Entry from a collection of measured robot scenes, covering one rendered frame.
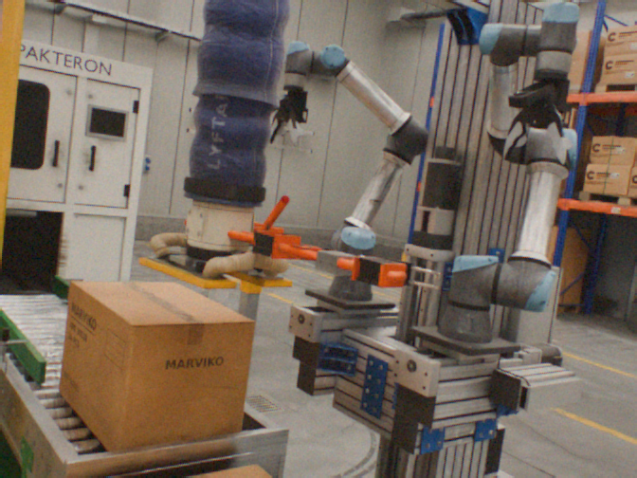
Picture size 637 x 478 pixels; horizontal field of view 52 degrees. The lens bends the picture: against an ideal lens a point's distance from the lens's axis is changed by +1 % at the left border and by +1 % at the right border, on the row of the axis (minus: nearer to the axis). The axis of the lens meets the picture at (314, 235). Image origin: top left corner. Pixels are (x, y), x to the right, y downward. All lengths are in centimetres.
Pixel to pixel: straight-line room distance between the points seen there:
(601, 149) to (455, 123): 723
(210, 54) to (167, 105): 975
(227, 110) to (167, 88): 978
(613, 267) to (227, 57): 913
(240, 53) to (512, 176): 95
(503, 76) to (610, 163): 750
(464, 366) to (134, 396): 92
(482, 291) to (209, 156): 81
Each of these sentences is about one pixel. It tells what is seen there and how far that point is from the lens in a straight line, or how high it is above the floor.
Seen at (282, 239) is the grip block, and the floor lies 126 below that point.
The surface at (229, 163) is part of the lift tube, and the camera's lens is 171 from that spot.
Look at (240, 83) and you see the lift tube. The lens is 172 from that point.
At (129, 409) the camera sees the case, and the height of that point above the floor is 71.
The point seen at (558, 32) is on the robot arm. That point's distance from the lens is 158.
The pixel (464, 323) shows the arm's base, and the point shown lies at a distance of 182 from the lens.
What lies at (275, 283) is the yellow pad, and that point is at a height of 113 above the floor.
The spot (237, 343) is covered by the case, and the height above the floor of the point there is 88.
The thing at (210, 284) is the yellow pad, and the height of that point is 112.
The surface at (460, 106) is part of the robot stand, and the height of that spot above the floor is 171.
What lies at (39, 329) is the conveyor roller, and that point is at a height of 55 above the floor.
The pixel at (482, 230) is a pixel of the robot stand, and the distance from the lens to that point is 207.
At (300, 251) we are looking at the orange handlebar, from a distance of 151.
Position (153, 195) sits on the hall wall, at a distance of 1144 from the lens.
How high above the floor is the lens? 142
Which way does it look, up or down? 5 degrees down
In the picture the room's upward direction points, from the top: 8 degrees clockwise
